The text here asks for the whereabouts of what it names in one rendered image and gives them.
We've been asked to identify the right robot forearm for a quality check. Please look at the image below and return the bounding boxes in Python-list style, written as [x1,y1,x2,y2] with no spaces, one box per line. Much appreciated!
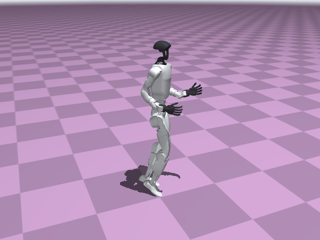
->
[141,90,164,112]

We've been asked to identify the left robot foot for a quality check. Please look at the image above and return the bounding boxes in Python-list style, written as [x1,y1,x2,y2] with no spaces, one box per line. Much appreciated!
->
[139,174,160,186]

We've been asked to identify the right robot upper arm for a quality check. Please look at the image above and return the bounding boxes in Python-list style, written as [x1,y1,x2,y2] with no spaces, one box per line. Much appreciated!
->
[140,66,162,96]

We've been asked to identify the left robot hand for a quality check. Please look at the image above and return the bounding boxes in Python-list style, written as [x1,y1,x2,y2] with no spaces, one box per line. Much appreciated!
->
[182,83,202,98]

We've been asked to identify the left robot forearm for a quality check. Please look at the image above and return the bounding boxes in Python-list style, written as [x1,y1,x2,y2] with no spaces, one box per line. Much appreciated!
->
[169,86,187,99]

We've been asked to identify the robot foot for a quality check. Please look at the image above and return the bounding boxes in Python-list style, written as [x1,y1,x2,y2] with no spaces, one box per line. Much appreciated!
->
[139,174,160,186]
[143,179,163,197]

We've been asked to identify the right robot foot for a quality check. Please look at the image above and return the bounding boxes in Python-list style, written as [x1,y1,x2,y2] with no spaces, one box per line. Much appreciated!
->
[143,179,163,197]

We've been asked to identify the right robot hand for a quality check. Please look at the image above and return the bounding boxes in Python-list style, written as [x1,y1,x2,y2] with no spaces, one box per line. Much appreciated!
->
[159,102,183,116]

